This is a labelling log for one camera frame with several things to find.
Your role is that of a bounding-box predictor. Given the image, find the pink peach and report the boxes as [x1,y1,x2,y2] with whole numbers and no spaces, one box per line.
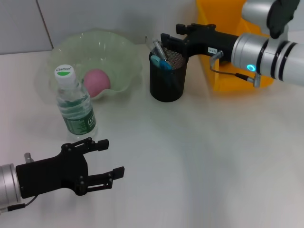
[84,68,112,98]

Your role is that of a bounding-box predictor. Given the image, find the translucent green fruit plate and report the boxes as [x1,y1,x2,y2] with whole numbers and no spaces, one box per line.
[35,29,143,102]

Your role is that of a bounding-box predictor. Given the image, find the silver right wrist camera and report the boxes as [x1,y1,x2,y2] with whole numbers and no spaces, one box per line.
[242,0,301,40]

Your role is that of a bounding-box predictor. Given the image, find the clear green-label water bottle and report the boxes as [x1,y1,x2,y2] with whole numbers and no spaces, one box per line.
[54,64,98,138]

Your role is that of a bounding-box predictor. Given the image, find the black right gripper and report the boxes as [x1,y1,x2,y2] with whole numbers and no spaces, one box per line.
[160,23,239,64]

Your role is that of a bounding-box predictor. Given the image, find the black mesh pen holder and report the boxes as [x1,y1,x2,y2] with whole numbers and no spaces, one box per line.
[148,46,190,103]

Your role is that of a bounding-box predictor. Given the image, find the yellow plastic bin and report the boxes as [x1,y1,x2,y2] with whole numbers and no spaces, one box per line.
[195,0,274,92]

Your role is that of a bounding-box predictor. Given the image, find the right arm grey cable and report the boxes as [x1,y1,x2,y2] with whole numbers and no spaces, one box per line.
[209,50,262,88]

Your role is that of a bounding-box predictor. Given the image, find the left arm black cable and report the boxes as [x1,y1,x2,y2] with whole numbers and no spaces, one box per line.
[0,195,38,213]

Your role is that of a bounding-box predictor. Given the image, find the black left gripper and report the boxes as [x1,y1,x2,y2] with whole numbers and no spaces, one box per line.
[15,137,125,199]

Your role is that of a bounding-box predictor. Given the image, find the blue teal scissors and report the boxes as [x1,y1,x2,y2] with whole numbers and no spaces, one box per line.
[151,55,174,87]

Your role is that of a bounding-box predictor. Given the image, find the clear grey ballpoint pen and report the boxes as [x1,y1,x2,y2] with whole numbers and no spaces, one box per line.
[152,39,171,69]

